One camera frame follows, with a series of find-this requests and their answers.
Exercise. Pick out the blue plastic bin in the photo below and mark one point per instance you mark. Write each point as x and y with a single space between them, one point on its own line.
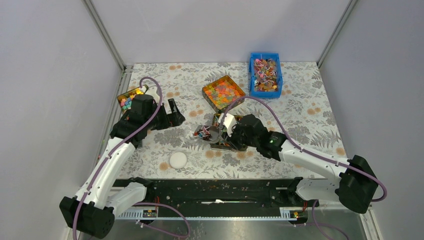
265 75

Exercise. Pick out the floral tablecloth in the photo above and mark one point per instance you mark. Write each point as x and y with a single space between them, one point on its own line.
303 110

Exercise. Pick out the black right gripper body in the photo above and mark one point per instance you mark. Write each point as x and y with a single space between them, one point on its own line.
238 138

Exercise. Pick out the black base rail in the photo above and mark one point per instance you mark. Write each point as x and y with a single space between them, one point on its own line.
175 194

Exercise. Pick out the green tin with star candies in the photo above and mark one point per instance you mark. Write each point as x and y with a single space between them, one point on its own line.
125 100

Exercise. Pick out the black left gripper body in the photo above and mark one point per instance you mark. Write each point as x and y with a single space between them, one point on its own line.
161 120

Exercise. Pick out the white jar lid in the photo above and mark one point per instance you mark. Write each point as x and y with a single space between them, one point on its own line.
178 160

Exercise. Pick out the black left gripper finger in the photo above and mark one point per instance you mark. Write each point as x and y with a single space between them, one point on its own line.
174 108
175 121

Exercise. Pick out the metal scoop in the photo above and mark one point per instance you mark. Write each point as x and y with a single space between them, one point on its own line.
210 133

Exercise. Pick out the aluminium frame rails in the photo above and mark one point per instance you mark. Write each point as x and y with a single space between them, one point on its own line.
103 77

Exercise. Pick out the green tin with gummy candies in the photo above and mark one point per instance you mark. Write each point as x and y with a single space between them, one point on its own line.
221 93

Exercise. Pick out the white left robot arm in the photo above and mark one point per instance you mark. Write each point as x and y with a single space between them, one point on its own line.
91 210

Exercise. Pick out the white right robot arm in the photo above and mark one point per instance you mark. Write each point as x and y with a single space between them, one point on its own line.
351 182

